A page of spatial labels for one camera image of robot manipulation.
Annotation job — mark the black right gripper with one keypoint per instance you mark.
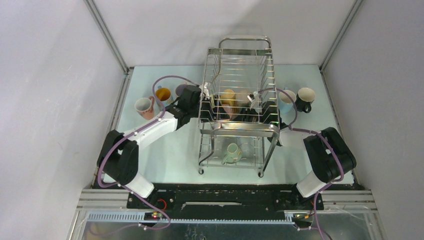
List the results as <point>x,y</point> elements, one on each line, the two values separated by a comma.
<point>244,115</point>

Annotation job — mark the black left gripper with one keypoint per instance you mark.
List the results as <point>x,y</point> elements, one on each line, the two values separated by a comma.
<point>214,114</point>

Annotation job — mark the light blue faceted mug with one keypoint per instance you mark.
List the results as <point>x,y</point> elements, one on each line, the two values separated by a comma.
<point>285,101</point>

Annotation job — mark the iridescent pale pink mug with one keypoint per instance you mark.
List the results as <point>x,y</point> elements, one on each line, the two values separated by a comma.
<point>179,89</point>

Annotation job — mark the black mug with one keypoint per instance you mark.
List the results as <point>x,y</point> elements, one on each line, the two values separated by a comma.
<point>304,99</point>

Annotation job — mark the blue butterfly mug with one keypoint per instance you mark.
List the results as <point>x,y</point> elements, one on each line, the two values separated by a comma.
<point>164,96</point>

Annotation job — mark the salmon dotted mug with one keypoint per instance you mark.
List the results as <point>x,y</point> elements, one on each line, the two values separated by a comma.
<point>145,107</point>

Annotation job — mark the pink faceted mug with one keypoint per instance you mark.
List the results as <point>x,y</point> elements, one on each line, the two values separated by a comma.
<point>231,111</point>

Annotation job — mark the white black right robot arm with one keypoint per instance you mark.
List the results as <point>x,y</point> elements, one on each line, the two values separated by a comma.
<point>329,156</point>

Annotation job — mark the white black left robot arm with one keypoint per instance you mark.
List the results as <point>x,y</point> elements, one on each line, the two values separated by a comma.
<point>119,156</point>

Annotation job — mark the orange yellow mug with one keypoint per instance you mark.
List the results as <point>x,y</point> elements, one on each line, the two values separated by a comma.
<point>228,97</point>

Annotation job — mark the cream seahorse pattern mug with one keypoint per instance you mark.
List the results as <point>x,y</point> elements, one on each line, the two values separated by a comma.
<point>244,98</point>

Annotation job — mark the green mug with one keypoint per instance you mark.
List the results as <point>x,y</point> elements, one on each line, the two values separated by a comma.
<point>233,154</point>

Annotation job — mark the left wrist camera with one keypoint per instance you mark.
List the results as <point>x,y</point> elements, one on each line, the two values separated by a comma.
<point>206,93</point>

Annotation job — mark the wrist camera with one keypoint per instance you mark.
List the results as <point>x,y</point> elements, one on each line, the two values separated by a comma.
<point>255,101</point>
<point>206,93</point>

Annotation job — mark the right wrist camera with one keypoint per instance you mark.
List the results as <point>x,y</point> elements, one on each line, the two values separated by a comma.
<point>255,101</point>

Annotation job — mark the metal wire dish rack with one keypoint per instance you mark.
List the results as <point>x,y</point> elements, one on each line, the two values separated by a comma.
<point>239,62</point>

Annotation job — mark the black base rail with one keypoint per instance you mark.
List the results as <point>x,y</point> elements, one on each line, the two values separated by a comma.
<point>227,202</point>

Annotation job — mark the aluminium frame post left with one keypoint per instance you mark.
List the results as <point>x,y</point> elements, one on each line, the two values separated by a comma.
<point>106,33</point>

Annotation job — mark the aluminium frame post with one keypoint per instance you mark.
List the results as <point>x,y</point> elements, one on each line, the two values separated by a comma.
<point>106,33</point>
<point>353,11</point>

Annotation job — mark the aluminium frame post right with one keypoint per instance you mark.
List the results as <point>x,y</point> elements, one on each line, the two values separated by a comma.
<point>353,11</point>

